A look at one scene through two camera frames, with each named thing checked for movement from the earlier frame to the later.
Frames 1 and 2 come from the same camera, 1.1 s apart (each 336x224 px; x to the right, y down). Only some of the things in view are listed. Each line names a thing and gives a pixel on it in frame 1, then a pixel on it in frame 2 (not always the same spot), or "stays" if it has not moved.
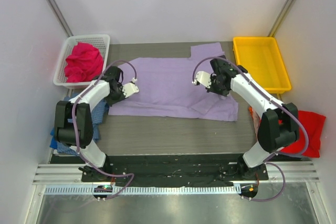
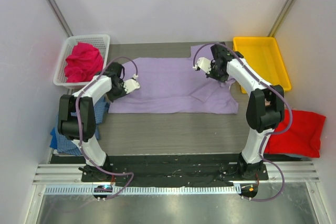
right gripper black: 217,87 → 219,74
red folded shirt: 313,123 stays
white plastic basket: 101,42 stays
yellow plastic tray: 261,57 stays
